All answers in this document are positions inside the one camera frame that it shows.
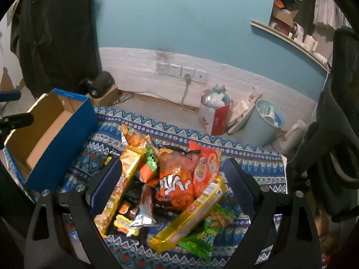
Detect silver snack packet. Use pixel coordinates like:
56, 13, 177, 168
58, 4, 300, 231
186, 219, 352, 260
127, 183, 158, 237

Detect white thin cable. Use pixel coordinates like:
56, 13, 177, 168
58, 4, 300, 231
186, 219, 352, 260
322, 58, 332, 90

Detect clear plastic trash bag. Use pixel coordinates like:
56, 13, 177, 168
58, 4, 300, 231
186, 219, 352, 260
201, 84, 232, 109

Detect white kettle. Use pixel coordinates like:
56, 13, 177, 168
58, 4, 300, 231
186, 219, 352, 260
283, 120, 308, 152

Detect black round device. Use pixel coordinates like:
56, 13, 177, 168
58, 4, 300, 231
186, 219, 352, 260
79, 71, 115, 98

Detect long yellow-orange snack packet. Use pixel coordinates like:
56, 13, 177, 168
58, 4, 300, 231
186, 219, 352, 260
94, 144, 148, 236

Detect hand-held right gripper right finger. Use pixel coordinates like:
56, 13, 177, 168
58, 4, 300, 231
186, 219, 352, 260
224, 158, 322, 269

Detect grey plug with cable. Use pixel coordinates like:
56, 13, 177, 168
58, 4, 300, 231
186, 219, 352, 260
181, 74, 197, 111

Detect black hanging cloth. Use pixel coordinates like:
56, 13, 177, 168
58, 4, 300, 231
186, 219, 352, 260
10, 0, 103, 100

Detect black mesh office chair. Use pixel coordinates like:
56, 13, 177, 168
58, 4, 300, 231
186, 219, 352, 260
286, 26, 359, 222

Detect small brown cardboard box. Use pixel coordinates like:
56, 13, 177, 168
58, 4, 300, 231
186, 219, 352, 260
90, 85, 120, 107

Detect white window ledge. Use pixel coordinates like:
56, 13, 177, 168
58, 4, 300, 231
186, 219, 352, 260
250, 19, 332, 71

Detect orange-red snack packet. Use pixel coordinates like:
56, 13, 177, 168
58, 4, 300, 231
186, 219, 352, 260
188, 141, 223, 199

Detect black and yellow snack packet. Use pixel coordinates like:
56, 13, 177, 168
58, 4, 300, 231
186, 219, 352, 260
114, 202, 141, 237

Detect blue patterned blanket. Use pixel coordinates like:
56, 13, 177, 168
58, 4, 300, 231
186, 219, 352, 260
28, 105, 288, 269

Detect blue cardboard box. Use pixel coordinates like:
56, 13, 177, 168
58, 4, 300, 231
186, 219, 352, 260
4, 88, 99, 192

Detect green and orange snack packet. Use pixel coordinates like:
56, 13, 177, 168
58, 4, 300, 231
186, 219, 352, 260
139, 143, 161, 187

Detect open cardboard box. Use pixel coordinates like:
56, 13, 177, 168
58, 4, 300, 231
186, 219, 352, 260
271, 7, 299, 35

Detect long yellow biscuit packet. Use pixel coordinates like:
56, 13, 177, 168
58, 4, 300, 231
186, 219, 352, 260
149, 175, 225, 254

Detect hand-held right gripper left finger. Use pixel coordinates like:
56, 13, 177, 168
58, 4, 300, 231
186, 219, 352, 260
25, 157, 124, 269

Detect light blue waste bin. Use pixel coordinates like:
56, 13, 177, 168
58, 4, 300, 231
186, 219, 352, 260
243, 99, 286, 148

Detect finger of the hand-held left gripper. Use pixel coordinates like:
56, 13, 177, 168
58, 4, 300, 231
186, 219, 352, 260
0, 90, 22, 102
0, 113, 34, 135

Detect orange chip bag white print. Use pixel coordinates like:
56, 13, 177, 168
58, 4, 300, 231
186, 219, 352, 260
153, 146, 201, 211

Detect white small box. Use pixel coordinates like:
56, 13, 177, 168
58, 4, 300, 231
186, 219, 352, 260
304, 35, 319, 52

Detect brown paper bag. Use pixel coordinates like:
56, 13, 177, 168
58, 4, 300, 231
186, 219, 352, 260
227, 87, 264, 135

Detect white paper rolls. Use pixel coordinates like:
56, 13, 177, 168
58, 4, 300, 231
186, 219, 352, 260
289, 24, 305, 41

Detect red and white bag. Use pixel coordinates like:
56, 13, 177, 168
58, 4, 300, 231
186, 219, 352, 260
199, 98, 233, 136

